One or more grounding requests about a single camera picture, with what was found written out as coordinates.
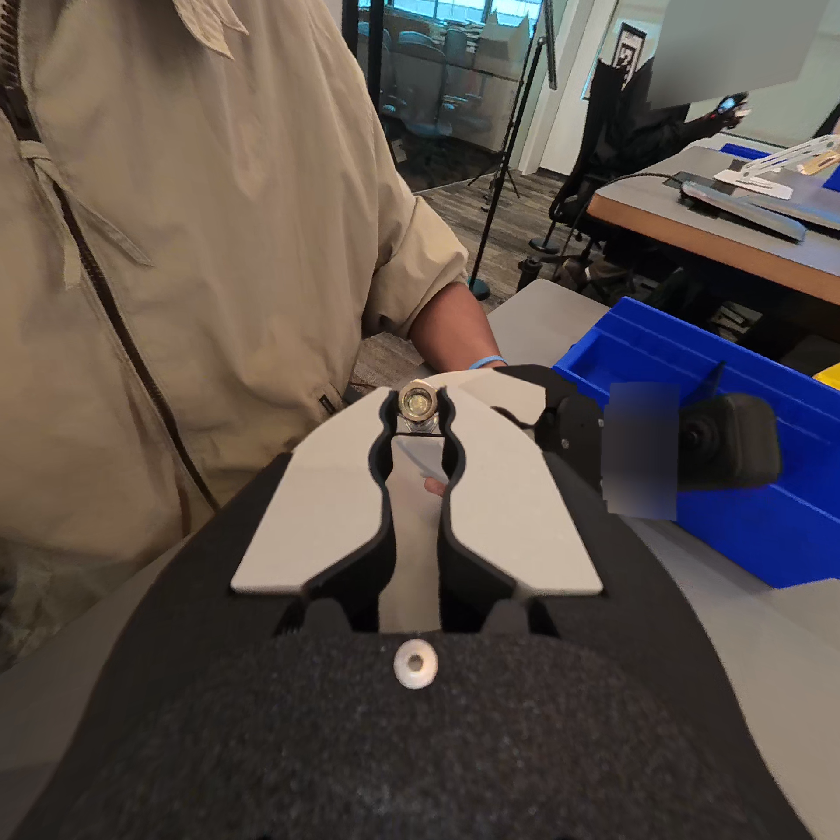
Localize studio light on tripod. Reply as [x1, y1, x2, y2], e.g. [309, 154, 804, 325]
[467, 0, 560, 199]

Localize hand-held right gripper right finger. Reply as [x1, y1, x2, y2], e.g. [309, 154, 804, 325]
[438, 386, 605, 626]

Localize person's left forearm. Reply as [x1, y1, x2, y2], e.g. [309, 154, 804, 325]
[361, 190, 509, 374]

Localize steel hex bolt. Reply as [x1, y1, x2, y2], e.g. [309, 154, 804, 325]
[402, 390, 442, 436]

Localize blue plastic bin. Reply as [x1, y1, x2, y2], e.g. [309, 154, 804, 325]
[553, 297, 840, 589]

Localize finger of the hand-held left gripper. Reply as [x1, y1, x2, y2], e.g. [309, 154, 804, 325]
[430, 367, 550, 431]
[392, 436, 448, 484]

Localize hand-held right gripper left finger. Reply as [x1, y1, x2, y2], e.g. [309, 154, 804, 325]
[230, 387, 398, 626]

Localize black cable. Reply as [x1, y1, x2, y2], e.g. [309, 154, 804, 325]
[567, 171, 685, 265]

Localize meeting room chairs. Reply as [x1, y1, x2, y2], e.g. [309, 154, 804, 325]
[381, 26, 487, 142]

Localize cardboard box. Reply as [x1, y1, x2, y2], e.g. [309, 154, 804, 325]
[482, 13, 532, 81]

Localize grey closed laptop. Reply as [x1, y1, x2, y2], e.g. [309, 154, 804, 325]
[679, 180, 840, 244]

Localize wooden-edged table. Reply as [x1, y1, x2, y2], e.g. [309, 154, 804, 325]
[586, 144, 840, 306]

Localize steel hex nut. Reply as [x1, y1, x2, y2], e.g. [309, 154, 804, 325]
[397, 382, 441, 422]

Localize black office chair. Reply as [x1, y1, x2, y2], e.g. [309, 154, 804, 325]
[518, 58, 631, 290]

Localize printed tag board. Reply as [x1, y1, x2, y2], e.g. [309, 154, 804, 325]
[613, 21, 648, 88]

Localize wooden board document stand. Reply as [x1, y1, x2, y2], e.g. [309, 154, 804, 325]
[714, 133, 840, 201]

